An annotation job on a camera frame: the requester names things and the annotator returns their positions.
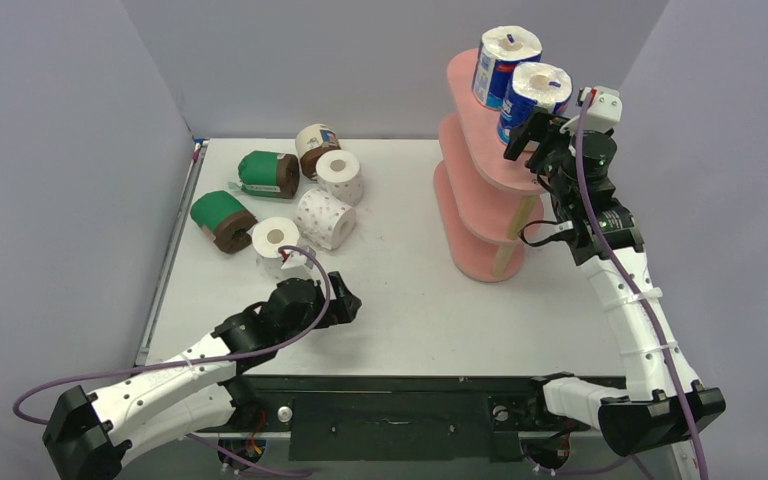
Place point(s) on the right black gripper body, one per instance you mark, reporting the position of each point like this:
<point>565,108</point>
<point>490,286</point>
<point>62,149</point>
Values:
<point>542,139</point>

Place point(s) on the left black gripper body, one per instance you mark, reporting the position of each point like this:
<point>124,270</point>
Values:
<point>312,318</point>

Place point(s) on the blue paper roll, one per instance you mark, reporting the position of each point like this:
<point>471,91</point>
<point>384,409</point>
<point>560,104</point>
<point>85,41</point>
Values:
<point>501,49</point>

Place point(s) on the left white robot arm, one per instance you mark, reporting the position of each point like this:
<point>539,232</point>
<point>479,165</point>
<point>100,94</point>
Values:
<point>93,435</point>

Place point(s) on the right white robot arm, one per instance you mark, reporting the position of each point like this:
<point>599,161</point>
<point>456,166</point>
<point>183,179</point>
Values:
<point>663,401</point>

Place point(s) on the pink three-tier shelf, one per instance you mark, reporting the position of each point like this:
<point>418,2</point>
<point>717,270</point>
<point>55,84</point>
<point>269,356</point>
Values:
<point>483,198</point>

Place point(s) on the floral white paper roll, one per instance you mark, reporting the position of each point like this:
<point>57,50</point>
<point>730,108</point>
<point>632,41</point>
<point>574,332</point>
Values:
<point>324,219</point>

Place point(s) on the near green brown roll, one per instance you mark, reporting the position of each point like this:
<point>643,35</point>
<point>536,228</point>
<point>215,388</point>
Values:
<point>224,219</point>

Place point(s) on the green brown roll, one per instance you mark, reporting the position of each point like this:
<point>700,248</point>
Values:
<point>268,174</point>
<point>224,219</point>

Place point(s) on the far green brown roll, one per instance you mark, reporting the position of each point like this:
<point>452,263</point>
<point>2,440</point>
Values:
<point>268,174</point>

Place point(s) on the upright floral paper roll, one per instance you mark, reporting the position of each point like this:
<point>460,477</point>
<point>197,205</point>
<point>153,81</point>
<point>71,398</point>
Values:
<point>339,174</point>

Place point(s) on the beige brown paper roll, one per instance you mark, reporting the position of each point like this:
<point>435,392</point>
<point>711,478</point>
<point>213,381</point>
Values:
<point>311,143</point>

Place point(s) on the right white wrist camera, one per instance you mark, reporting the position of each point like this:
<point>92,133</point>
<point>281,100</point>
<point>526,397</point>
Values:
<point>604,110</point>

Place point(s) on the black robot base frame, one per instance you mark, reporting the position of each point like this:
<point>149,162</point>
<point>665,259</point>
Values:
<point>397,418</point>

